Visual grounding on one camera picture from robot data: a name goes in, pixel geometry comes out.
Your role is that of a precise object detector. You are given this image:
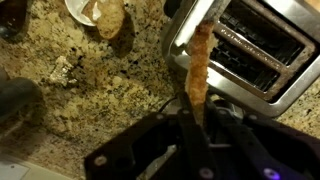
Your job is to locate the toasted bread slice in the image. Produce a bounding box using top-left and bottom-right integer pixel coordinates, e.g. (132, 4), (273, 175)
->
(185, 21), (217, 126)

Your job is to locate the white ceramic bowl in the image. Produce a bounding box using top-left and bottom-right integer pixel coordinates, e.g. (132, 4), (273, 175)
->
(64, 0), (101, 27)

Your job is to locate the stainless steel two-slot toaster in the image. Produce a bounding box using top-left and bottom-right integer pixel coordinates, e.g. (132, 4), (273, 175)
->
(161, 0), (320, 117)

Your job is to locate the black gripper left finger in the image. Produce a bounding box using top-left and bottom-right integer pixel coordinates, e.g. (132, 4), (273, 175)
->
(84, 93), (216, 180)

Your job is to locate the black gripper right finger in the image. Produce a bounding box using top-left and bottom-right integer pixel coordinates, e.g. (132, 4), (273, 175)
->
(199, 98), (320, 180)

